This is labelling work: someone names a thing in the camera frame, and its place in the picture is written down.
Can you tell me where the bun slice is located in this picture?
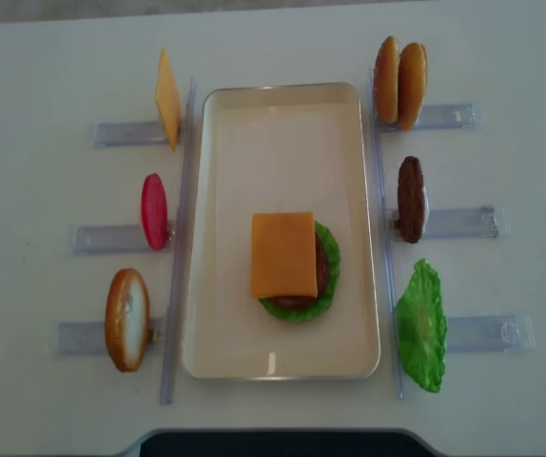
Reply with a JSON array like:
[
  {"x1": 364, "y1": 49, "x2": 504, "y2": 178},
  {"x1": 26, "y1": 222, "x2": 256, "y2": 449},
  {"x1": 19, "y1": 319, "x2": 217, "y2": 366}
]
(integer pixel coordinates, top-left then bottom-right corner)
[{"x1": 397, "y1": 42, "x2": 428, "y2": 130}]

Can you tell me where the orange cheese slice on burger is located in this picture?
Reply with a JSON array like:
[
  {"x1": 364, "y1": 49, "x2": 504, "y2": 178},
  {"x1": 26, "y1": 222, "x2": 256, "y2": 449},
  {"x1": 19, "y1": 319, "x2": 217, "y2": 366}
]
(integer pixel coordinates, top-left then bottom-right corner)
[{"x1": 250, "y1": 212, "x2": 318, "y2": 298}]

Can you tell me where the brown meat patty on tray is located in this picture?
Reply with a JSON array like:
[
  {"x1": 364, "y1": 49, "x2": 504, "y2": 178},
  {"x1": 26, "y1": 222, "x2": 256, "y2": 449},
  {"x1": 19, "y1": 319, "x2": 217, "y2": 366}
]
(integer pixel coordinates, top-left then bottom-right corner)
[{"x1": 269, "y1": 234, "x2": 330, "y2": 310}]

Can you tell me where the green lettuce leaf on tray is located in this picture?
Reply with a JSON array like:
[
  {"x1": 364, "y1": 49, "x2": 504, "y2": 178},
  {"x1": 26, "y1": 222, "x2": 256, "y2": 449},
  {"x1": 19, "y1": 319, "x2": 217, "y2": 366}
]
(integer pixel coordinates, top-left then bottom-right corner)
[{"x1": 258, "y1": 222, "x2": 341, "y2": 324}]

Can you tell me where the red tomato slice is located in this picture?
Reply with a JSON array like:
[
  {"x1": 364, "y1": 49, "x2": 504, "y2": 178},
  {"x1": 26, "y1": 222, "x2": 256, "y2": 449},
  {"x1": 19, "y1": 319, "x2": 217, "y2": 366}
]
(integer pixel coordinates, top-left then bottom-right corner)
[{"x1": 141, "y1": 173, "x2": 168, "y2": 250}]

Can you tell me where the standing brown meat patty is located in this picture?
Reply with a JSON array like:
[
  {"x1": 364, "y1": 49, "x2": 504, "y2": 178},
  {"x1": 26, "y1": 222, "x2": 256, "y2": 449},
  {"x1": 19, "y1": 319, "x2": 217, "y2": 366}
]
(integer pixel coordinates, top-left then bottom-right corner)
[{"x1": 398, "y1": 156, "x2": 429, "y2": 244}]

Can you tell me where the bread slice left holder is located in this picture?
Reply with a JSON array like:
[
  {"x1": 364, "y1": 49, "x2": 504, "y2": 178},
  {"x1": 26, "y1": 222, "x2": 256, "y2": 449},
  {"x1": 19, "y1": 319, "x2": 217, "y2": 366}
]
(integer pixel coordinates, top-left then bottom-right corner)
[{"x1": 105, "y1": 268, "x2": 150, "y2": 372}]

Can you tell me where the standing orange cheese slice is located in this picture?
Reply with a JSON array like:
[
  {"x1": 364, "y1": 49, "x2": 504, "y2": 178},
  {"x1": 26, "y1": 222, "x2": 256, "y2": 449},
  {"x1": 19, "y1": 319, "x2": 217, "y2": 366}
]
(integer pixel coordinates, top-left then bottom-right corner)
[{"x1": 154, "y1": 49, "x2": 182, "y2": 151}]

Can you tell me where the clear cheese holder track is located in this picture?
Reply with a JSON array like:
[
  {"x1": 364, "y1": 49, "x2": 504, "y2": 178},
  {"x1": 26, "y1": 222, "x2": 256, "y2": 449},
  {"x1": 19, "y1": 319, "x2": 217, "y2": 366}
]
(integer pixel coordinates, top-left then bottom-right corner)
[{"x1": 92, "y1": 121, "x2": 169, "y2": 148}]

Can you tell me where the standing green lettuce leaf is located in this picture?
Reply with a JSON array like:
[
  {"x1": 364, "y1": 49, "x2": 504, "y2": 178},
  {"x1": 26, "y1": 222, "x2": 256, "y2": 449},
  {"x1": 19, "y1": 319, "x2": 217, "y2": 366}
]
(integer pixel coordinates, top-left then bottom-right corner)
[{"x1": 396, "y1": 259, "x2": 448, "y2": 393}]

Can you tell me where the clear tomato holder track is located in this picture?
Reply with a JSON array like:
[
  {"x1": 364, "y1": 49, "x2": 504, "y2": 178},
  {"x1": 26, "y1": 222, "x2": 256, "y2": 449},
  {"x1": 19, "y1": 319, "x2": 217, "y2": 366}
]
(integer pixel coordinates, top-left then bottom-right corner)
[{"x1": 68, "y1": 225, "x2": 154, "y2": 256}]

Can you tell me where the clear left bread holder track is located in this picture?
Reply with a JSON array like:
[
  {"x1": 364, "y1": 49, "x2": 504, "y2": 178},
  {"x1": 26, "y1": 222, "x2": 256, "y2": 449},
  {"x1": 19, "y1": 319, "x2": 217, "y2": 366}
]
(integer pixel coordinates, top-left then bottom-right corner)
[{"x1": 51, "y1": 317, "x2": 166, "y2": 357}]

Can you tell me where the clear lettuce holder track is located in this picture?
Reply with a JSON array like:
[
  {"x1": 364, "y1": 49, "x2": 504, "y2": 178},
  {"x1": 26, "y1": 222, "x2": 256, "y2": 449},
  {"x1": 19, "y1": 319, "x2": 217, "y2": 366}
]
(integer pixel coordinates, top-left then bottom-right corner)
[{"x1": 447, "y1": 313, "x2": 536, "y2": 353}]

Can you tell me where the cream rectangular tray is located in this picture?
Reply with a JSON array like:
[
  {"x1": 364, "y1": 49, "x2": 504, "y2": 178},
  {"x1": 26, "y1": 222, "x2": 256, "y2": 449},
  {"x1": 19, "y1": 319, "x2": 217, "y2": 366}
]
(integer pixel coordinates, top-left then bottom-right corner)
[{"x1": 182, "y1": 83, "x2": 380, "y2": 380}]

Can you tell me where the clear patty holder track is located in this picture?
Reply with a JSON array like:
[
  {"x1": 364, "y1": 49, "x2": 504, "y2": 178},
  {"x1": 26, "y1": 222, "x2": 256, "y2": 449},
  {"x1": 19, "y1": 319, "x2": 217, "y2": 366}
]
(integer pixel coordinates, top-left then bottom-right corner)
[{"x1": 386, "y1": 205, "x2": 511, "y2": 241}]

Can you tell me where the bun slice right holder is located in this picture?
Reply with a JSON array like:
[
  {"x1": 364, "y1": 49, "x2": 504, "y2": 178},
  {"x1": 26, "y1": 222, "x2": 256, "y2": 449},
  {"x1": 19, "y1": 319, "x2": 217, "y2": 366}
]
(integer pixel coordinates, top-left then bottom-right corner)
[{"x1": 374, "y1": 36, "x2": 400, "y2": 124}]

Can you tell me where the clear bun holder track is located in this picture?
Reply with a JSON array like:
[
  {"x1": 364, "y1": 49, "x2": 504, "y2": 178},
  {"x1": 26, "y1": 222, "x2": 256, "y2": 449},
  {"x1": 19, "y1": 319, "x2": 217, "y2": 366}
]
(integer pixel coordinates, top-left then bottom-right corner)
[{"x1": 375, "y1": 99, "x2": 487, "y2": 134}]

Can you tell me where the dark base panel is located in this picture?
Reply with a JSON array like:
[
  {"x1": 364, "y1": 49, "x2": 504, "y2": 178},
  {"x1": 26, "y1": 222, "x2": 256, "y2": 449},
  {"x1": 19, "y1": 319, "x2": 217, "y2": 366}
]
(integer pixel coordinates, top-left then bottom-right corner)
[{"x1": 140, "y1": 431, "x2": 433, "y2": 457}]

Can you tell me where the clear left long rail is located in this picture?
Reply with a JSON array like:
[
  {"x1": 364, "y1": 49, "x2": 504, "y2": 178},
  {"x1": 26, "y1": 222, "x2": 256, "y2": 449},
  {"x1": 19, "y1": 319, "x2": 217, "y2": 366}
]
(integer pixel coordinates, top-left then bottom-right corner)
[{"x1": 159, "y1": 76, "x2": 198, "y2": 406}]

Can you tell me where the clear long rail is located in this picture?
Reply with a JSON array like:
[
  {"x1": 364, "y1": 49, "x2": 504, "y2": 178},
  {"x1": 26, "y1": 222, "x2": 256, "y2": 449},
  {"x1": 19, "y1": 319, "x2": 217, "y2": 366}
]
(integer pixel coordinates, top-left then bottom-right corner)
[
  {"x1": 159, "y1": 76, "x2": 198, "y2": 406},
  {"x1": 369, "y1": 65, "x2": 404, "y2": 400}
]

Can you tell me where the clear right long rail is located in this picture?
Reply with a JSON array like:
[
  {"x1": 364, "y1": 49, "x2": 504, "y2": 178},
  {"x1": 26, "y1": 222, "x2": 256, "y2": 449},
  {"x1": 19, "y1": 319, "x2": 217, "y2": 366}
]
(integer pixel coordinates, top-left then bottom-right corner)
[{"x1": 369, "y1": 65, "x2": 404, "y2": 400}]

